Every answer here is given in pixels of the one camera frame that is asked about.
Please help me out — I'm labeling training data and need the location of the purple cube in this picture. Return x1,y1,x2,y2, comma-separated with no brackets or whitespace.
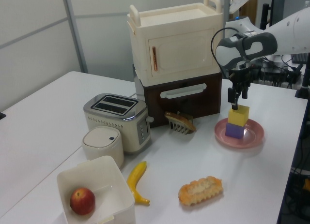
225,122,245,139

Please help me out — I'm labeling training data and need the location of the long orange bread pastry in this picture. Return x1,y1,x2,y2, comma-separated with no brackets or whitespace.
178,176,224,206

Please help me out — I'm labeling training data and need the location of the cream toy oven cabinet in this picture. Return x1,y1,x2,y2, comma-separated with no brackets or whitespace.
126,0,224,87

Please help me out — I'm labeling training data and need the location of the pink plate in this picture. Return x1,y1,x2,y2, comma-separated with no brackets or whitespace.
214,118,265,149

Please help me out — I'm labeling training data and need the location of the black electronics box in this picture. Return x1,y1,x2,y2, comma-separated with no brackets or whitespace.
250,64,264,82

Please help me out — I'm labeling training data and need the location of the black desk clamp pole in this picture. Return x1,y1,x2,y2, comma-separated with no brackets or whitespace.
294,61,310,99

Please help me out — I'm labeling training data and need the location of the brown drawer cabinet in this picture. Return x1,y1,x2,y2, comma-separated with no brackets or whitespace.
142,72,223,129

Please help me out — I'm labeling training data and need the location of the black keyboard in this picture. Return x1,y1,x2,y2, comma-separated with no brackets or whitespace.
292,53,310,64

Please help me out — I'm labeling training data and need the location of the cream silver toaster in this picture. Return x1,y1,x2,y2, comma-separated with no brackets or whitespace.
83,92,155,155

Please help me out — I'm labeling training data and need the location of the white plastic box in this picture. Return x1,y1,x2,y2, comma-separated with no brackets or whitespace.
56,155,136,224

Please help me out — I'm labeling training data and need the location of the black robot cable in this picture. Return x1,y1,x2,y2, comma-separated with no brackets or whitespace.
210,27,245,80

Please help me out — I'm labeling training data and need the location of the black power strip with cables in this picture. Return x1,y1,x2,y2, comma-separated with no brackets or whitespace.
263,61,303,86

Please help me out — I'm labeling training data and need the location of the red apple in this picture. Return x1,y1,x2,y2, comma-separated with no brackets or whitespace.
69,187,96,215

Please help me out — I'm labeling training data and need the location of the yellow banana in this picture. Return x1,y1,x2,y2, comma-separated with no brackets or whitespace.
126,161,151,206

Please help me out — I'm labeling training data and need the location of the yellow cube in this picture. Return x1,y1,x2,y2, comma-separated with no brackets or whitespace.
228,105,250,127

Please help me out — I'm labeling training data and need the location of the cream round lidded bin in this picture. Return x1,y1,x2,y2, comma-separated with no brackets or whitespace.
81,126,125,168

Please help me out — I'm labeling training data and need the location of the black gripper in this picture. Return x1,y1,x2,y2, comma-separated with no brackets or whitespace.
228,65,252,111

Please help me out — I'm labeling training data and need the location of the metal toast rack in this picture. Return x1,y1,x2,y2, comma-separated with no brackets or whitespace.
169,111,194,135

